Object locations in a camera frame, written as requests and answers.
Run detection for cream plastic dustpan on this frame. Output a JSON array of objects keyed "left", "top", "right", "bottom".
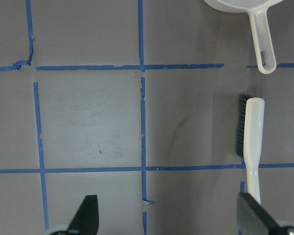
[{"left": 205, "top": 0, "right": 281, "bottom": 74}]

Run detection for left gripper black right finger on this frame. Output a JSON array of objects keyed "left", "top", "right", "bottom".
[{"left": 237, "top": 193, "right": 281, "bottom": 235}]

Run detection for cream hand brush black bristles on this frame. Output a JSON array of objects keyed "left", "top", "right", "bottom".
[{"left": 235, "top": 94, "right": 265, "bottom": 203}]

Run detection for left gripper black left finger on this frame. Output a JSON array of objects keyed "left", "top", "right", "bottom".
[{"left": 66, "top": 195, "right": 98, "bottom": 235}]

